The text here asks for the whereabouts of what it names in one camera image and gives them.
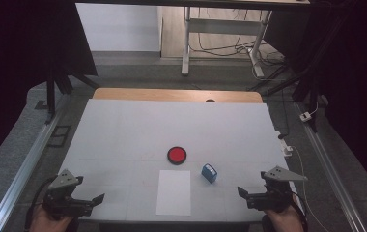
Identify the black plug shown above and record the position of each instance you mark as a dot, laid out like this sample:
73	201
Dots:
282	136

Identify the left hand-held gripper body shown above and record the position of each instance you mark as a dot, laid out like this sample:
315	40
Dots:
64	180

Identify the wooden table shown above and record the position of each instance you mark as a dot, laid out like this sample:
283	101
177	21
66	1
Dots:
172	95

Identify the white paper sheet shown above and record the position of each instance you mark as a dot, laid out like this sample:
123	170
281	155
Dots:
173	193

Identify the white-legged desk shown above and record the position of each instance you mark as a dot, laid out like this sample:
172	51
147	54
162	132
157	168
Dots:
223	26

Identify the black curtain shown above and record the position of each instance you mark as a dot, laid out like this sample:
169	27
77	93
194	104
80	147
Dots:
11	64
358	80

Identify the person's left hand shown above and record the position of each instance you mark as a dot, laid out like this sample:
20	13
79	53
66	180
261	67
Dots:
48	224

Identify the aluminium rail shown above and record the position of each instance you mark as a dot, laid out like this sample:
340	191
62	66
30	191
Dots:
20	179
329	167

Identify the blue stamp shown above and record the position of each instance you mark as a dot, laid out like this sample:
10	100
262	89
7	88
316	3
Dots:
209	174

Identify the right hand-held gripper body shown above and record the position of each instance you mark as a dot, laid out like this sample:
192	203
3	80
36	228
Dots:
278	199

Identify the white power adapter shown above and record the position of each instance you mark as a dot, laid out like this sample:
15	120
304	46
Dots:
305	116

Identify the black metal stand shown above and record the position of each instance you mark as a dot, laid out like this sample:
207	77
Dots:
51	96
310	87

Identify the person's right hand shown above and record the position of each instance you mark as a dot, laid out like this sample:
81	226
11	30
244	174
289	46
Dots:
284	222

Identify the white power strip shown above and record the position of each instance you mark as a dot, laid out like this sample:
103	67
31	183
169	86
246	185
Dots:
286	148

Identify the round red ink pad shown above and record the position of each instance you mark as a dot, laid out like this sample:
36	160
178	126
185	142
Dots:
176	155

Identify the white table cover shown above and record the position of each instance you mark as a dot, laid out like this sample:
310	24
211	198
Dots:
123	129

